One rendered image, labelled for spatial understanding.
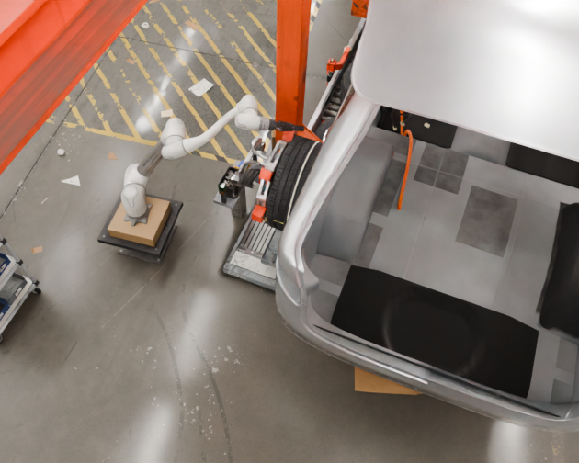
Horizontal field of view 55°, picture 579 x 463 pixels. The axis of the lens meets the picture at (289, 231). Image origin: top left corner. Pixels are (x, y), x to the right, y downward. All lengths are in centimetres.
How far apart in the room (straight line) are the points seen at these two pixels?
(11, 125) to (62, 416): 311
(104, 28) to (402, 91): 81
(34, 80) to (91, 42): 18
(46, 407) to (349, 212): 248
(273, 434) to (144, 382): 98
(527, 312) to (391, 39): 232
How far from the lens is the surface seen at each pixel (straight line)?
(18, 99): 147
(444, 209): 369
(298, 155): 362
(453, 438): 422
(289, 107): 395
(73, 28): 163
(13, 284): 464
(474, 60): 168
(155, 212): 436
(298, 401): 410
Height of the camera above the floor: 395
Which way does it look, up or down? 58 degrees down
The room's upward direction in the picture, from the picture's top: 3 degrees clockwise
